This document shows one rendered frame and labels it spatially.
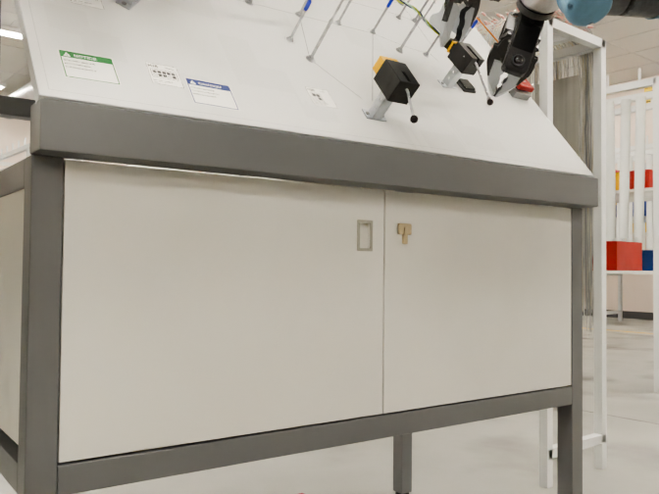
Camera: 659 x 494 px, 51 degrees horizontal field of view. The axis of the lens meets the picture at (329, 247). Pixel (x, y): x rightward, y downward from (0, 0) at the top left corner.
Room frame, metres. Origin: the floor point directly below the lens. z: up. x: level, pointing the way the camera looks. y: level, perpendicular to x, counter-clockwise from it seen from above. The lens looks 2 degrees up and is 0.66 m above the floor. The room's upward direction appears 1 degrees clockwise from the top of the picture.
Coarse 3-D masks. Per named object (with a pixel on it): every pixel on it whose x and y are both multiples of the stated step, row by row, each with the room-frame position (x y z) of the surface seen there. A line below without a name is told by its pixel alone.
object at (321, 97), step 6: (312, 90) 1.18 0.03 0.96; (318, 90) 1.19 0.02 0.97; (324, 90) 1.20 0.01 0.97; (312, 96) 1.17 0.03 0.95; (318, 96) 1.18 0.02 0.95; (324, 96) 1.19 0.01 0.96; (330, 96) 1.20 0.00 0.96; (318, 102) 1.17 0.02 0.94; (324, 102) 1.18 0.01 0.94; (330, 102) 1.19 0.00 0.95; (336, 108) 1.18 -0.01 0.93
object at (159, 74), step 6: (150, 66) 1.00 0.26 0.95; (156, 66) 1.01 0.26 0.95; (162, 66) 1.02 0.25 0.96; (168, 66) 1.02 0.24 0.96; (150, 72) 0.99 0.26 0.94; (156, 72) 1.00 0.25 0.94; (162, 72) 1.01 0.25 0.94; (168, 72) 1.01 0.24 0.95; (174, 72) 1.02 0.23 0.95; (156, 78) 0.99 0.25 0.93; (162, 78) 1.00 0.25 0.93; (168, 78) 1.00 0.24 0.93; (174, 78) 1.01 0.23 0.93; (180, 78) 1.02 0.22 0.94; (168, 84) 0.99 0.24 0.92; (174, 84) 1.00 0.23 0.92; (180, 84) 1.01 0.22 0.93
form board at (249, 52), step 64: (64, 0) 1.01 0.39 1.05; (192, 0) 1.19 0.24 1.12; (256, 0) 1.31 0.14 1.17; (320, 0) 1.46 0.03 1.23; (384, 0) 1.64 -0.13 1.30; (128, 64) 0.98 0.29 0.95; (192, 64) 1.06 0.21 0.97; (256, 64) 1.15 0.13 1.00; (320, 64) 1.26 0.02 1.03; (448, 64) 1.57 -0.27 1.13; (320, 128) 1.11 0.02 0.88; (384, 128) 1.22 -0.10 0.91; (448, 128) 1.34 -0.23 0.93; (512, 128) 1.50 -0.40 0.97
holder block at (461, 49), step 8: (456, 48) 1.43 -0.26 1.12; (464, 48) 1.42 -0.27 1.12; (472, 48) 1.44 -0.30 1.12; (448, 56) 1.45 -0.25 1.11; (456, 56) 1.43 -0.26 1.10; (472, 56) 1.41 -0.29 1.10; (480, 56) 1.43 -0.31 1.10; (456, 64) 1.43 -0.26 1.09; (464, 64) 1.42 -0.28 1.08; (472, 64) 1.42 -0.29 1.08; (480, 64) 1.43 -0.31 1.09; (464, 72) 1.43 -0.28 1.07; (472, 72) 1.44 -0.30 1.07
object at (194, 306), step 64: (64, 192) 0.90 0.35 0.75; (128, 192) 0.95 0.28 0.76; (192, 192) 1.01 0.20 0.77; (256, 192) 1.07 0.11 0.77; (320, 192) 1.14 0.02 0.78; (64, 256) 0.90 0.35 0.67; (128, 256) 0.95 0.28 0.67; (192, 256) 1.01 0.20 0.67; (256, 256) 1.07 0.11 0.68; (320, 256) 1.14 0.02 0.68; (64, 320) 0.90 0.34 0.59; (128, 320) 0.95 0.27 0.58; (192, 320) 1.01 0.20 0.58; (256, 320) 1.07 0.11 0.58; (320, 320) 1.14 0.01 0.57; (64, 384) 0.90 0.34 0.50; (128, 384) 0.95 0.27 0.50; (192, 384) 1.01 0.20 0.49; (256, 384) 1.07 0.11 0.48; (320, 384) 1.14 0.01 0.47; (64, 448) 0.90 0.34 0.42; (128, 448) 0.95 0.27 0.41
